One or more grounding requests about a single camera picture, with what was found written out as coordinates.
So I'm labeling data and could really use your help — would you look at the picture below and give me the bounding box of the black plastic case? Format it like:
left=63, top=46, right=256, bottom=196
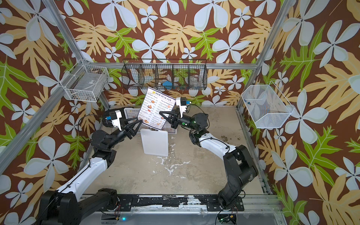
left=102, top=108, right=125, bottom=129

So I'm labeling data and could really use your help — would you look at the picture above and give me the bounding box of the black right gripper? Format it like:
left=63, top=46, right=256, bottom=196
left=162, top=111, right=199, bottom=133

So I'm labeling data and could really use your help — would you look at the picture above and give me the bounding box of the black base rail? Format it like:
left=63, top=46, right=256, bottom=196
left=102, top=194, right=244, bottom=212

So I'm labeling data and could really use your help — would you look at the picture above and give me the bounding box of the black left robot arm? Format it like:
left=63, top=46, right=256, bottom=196
left=36, top=118, right=142, bottom=225

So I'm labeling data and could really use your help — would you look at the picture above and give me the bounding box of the white mesh basket right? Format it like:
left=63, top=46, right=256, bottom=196
left=241, top=82, right=295, bottom=129

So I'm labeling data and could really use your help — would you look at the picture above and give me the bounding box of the dim sum menu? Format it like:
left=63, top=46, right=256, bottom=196
left=137, top=87, right=176, bottom=130

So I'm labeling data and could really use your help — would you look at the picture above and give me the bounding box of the blue object in basket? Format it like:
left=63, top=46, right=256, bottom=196
left=162, top=81, right=174, bottom=90

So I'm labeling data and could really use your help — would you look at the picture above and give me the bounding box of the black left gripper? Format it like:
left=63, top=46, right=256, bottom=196
left=107, top=117, right=141, bottom=152

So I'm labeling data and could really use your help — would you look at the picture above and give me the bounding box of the black wire basket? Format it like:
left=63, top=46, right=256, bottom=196
left=120, top=59, right=208, bottom=91

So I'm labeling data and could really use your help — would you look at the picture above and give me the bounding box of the white menu holder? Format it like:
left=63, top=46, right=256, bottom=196
left=162, top=124, right=178, bottom=134
left=123, top=107, right=140, bottom=120
left=140, top=129, right=169, bottom=157

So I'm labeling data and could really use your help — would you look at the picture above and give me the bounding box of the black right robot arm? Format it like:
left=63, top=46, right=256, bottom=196
left=159, top=109, right=259, bottom=210

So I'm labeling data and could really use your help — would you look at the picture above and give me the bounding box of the white wire basket left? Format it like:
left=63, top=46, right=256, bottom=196
left=61, top=60, right=109, bottom=102

